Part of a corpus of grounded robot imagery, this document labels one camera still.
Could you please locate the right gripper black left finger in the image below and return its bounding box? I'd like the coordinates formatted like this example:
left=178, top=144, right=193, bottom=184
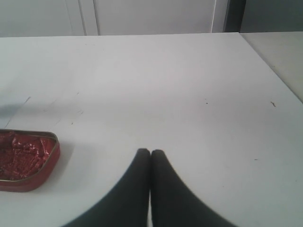
left=66, top=148, right=151, bottom=227

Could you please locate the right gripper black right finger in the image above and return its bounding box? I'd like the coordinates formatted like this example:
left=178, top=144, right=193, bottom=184
left=151, top=150, right=234, bottom=227

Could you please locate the white cabinet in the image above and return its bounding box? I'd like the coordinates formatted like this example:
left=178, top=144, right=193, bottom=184
left=0, top=0, right=228, bottom=37

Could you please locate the red ink tin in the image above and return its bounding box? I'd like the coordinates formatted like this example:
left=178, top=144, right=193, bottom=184
left=0, top=129, right=60, bottom=192

